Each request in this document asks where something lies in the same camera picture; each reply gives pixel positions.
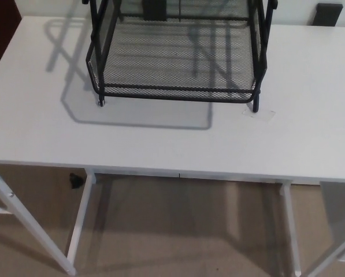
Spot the white two-door cabinet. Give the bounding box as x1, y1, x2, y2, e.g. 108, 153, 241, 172
21, 0, 345, 28

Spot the black wire file rack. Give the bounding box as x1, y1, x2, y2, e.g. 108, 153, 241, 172
81, 0, 279, 114

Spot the clear tape patch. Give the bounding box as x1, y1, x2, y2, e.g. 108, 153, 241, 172
242, 108, 277, 122

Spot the white desk with metal legs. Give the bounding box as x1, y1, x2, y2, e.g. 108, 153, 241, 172
0, 16, 345, 277

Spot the dark brown wooden door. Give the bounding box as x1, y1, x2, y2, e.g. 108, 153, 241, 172
0, 0, 23, 85

